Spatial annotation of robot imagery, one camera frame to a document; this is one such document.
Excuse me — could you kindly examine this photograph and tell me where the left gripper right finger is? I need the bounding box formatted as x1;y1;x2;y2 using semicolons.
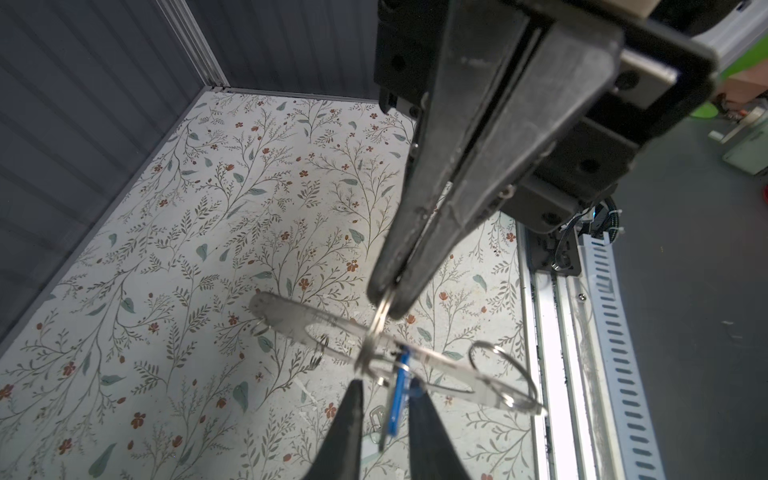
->
408;378;470;480

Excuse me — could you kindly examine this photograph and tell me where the small split ring on disc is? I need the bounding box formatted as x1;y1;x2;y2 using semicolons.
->
467;340;541;409

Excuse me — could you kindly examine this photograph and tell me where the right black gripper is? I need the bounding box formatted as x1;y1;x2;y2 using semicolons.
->
366;0;718;320

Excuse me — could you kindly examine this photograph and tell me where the white perforated vent strip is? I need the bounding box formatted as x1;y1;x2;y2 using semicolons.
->
584;236;666;479

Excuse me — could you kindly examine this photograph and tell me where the blue key tag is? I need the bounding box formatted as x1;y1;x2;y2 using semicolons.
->
385;349;411;437

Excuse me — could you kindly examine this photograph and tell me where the mint green key tag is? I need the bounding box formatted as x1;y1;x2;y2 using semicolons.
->
365;404;390;434

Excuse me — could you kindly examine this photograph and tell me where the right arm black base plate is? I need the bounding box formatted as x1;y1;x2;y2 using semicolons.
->
527;197;625;277

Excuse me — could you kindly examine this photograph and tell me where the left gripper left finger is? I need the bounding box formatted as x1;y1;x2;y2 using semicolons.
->
303;379;364;480

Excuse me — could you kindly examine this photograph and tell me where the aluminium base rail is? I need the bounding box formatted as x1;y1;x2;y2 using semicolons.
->
516;224;599;479

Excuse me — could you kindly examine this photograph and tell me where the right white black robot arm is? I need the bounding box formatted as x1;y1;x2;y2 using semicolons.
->
367;1;767;318

